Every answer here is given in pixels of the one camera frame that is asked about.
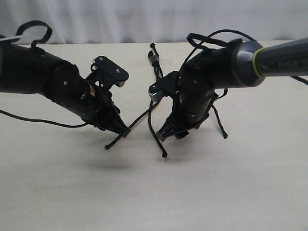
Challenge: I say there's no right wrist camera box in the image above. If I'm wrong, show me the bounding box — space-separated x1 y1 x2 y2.
148 71 179 102

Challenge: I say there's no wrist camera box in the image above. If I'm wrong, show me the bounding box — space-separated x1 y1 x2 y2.
87 56 129 90
148 71 179 102

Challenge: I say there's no white zip tie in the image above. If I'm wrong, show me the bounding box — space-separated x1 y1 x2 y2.
0 35 24 44

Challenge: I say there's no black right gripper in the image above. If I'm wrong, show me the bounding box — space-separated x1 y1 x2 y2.
156 84 218 142

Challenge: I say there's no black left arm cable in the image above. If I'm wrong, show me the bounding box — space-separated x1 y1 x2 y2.
0 20 87 128

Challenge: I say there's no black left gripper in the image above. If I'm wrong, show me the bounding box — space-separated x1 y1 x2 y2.
60 72 128 138

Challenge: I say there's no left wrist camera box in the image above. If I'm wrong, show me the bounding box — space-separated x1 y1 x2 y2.
87 56 129 90

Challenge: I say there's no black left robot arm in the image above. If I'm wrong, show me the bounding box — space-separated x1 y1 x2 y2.
0 43 129 136

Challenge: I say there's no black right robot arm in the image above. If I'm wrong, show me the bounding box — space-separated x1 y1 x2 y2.
148 38 308 141

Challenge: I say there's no white backdrop curtain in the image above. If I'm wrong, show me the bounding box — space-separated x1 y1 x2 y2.
0 0 308 44

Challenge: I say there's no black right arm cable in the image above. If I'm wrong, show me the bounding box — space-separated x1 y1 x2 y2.
186 29 308 102

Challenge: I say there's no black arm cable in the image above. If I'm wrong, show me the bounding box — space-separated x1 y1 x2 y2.
186 29 308 102
0 20 87 128

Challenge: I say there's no clear adhesive tape strip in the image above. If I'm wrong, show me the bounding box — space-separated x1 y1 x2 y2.
130 59 174 66

